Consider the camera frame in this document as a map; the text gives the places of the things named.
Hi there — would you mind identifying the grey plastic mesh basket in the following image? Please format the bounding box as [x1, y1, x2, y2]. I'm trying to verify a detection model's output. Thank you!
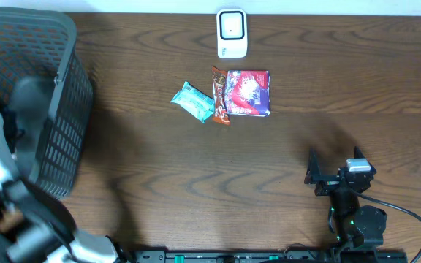
[0, 7, 93, 199]

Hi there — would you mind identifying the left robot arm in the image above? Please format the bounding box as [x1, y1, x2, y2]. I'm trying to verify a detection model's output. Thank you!
[0, 76, 130, 262]

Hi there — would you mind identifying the teal snack bar wrapper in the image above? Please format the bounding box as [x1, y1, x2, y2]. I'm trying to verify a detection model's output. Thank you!
[170, 81, 214, 123]

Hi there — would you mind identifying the purple red snack pack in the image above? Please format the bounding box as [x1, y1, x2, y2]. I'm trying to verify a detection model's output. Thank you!
[224, 70, 271, 117]

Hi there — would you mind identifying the orange brown snack bar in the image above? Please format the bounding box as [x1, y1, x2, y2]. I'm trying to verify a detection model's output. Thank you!
[212, 67, 230, 126]

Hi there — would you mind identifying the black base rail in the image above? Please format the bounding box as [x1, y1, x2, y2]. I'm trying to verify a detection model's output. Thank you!
[131, 243, 408, 263]

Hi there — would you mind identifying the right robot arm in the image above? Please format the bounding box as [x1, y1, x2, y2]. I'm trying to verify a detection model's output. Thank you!
[304, 147, 387, 249]

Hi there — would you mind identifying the white barcode scanner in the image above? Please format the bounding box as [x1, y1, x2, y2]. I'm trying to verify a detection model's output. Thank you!
[216, 9, 248, 59]

